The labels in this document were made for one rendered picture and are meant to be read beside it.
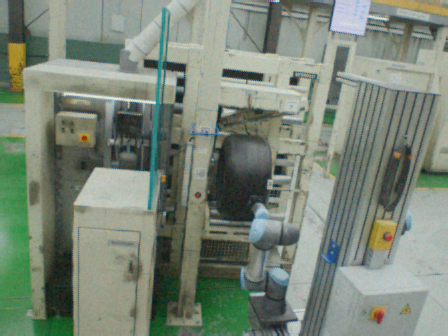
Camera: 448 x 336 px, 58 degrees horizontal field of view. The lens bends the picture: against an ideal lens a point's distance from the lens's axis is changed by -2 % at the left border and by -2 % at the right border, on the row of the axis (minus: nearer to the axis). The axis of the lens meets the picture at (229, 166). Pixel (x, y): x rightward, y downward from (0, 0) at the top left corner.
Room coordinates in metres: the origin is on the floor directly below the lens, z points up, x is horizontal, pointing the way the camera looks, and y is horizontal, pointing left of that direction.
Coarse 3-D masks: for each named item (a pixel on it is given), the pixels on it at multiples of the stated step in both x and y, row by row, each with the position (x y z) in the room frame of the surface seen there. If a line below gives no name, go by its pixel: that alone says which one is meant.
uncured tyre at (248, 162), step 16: (224, 144) 2.68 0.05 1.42; (240, 144) 2.58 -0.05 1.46; (256, 144) 2.61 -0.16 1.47; (224, 160) 2.55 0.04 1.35; (240, 160) 2.48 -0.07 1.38; (256, 160) 2.51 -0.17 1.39; (224, 176) 2.48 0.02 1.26; (240, 176) 2.43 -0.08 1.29; (256, 176) 2.45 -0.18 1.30; (224, 192) 2.44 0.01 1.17; (240, 192) 2.42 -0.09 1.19; (256, 192) 2.43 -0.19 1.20; (224, 208) 2.47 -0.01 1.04; (240, 208) 2.45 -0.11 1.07
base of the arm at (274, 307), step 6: (264, 294) 1.95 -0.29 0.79; (264, 300) 1.91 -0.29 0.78; (270, 300) 1.89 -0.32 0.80; (276, 300) 1.88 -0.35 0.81; (282, 300) 1.90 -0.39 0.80; (264, 306) 1.89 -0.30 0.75; (270, 306) 1.88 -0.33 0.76; (276, 306) 1.88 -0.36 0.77; (282, 306) 1.89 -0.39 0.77; (264, 312) 1.88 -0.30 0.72; (270, 312) 1.87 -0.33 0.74; (276, 312) 1.87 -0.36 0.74; (282, 312) 1.88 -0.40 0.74
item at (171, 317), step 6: (168, 306) 2.71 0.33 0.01; (198, 306) 2.76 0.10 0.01; (168, 312) 2.64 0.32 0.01; (168, 318) 2.57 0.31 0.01; (174, 318) 2.58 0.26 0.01; (180, 318) 2.58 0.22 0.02; (186, 318) 2.59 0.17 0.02; (192, 318) 2.60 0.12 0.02; (198, 318) 2.62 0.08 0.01; (168, 324) 2.51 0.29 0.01; (174, 324) 2.52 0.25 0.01; (180, 324) 2.52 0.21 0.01; (186, 324) 2.53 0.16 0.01; (192, 324) 2.54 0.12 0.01; (198, 324) 2.55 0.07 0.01
